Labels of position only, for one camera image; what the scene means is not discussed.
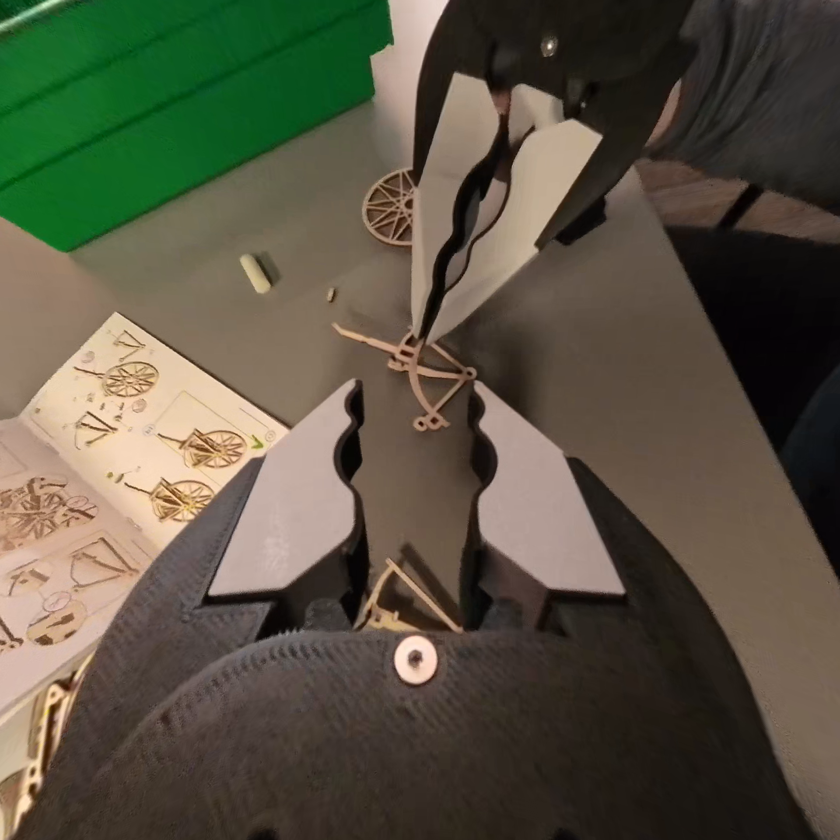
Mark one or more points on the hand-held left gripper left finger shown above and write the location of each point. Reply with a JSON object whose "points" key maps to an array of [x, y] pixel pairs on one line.
{"points": [[289, 505]]}

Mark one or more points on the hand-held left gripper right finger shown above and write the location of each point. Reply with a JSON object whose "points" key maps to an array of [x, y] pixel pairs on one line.
{"points": [[541, 518]]}

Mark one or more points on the wooden spoked wheel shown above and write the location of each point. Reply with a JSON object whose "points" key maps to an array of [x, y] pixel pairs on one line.
{"points": [[384, 207]]}

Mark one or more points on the black furniture leg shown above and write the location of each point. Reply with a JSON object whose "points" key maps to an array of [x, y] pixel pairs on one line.
{"points": [[741, 207]]}

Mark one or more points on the instruction booklet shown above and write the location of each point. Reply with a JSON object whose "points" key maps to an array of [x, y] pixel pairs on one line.
{"points": [[164, 407]]}

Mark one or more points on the wooden bow-shaped model part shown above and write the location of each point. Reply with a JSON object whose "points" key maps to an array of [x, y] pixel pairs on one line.
{"points": [[399, 361]]}

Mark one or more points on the pale wax cylinder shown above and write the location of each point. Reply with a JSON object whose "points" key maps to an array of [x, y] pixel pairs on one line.
{"points": [[256, 272]]}

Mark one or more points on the wooden triangular frame part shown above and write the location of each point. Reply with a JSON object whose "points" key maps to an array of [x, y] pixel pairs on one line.
{"points": [[426, 596]]}

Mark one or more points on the green plastic box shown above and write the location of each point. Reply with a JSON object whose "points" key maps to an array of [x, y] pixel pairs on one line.
{"points": [[164, 98]]}

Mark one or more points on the pile of wooden model parts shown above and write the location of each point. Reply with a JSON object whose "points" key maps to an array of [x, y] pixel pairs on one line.
{"points": [[49, 715]]}

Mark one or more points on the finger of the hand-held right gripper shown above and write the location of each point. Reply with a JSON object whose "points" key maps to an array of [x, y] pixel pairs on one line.
{"points": [[551, 184], [439, 197]]}

